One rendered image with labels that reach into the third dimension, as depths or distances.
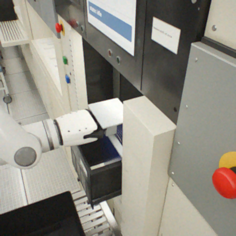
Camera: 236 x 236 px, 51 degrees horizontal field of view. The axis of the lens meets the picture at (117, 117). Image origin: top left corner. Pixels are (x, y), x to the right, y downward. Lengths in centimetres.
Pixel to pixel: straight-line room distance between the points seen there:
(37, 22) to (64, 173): 142
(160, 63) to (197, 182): 22
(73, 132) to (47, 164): 171
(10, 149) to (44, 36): 213
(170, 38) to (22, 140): 37
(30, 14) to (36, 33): 18
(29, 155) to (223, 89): 42
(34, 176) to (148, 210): 176
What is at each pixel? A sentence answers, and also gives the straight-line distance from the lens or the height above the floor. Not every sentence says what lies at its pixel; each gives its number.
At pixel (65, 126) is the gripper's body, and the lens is 66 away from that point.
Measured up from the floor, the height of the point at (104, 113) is 127.
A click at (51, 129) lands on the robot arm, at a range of 65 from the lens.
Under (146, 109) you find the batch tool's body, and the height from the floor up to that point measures 140.
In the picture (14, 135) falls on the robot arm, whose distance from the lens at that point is 57.
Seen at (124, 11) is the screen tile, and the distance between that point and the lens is 55.
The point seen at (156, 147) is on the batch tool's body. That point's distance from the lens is 45.
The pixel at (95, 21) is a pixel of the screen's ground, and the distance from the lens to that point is 72.
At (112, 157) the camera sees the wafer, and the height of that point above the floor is 109.
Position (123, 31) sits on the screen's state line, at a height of 151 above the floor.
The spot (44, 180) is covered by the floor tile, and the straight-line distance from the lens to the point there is 223.
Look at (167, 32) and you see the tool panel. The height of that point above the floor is 155.
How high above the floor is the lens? 168
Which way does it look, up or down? 37 degrees down
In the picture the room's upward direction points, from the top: straight up
